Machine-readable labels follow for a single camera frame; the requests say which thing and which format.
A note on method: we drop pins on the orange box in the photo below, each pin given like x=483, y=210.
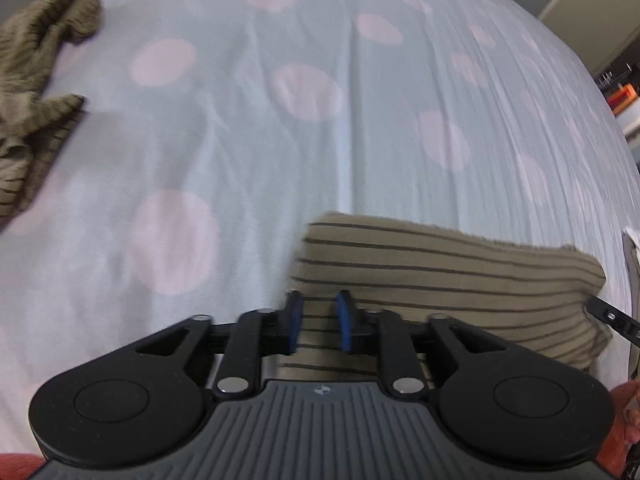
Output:
x=622, y=97

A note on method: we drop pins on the white shelving unit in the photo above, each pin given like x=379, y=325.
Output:
x=600, y=20

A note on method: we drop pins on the tan striped pants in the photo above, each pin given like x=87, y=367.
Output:
x=30, y=85

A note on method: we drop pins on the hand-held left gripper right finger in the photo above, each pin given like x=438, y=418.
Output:
x=346, y=322

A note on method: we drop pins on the tan striped button shirt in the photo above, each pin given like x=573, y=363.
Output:
x=450, y=285

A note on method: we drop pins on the pile of white clothes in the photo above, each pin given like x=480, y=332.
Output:
x=632, y=260

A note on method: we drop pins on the polka dot bed sheet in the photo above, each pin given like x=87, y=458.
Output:
x=250, y=110

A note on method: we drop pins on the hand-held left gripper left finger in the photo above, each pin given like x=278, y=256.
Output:
x=295, y=322

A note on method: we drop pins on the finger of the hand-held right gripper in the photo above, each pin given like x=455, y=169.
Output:
x=612, y=317

